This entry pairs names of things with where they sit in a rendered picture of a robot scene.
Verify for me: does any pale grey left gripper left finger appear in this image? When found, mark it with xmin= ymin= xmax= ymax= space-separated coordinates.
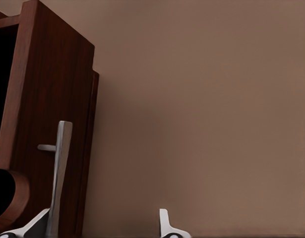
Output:
xmin=0 ymin=208 xmax=52 ymax=238

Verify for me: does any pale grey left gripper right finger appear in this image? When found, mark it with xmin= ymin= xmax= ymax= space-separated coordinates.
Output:
xmin=159 ymin=208 xmax=192 ymax=238

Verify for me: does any dark brown wooden cabinet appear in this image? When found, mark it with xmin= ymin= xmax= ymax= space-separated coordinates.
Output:
xmin=0 ymin=0 xmax=100 ymax=238

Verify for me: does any silver bar cabinet handle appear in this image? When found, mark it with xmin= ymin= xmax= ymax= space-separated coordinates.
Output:
xmin=37 ymin=120 xmax=73 ymax=237

